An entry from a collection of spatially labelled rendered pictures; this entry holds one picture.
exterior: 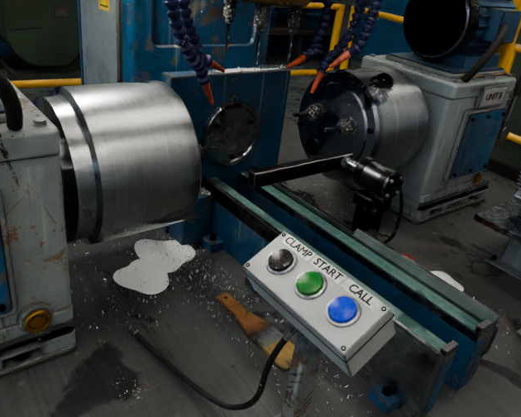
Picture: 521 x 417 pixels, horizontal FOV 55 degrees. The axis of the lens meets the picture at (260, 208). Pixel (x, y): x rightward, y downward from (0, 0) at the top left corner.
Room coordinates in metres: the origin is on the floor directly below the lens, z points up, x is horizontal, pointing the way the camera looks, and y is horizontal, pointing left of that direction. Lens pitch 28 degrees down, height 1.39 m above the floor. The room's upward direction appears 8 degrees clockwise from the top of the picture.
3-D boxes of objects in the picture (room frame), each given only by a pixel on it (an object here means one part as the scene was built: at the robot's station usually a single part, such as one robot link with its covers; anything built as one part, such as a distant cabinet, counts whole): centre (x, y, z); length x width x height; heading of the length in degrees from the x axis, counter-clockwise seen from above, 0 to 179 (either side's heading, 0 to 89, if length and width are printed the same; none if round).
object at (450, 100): (1.35, -0.43, 0.99); 0.35 x 0.31 x 0.37; 131
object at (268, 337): (0.67, -0.02, 0.80); 0.21 x 0.05 x 0.01; 43
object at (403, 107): (1.17, -0.23, 1.04); 0.41 x 0.25 x 0.25; 131
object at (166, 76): (1.07, 0.12, 0.97); 0.30 x 0.11 x 0.34; 131
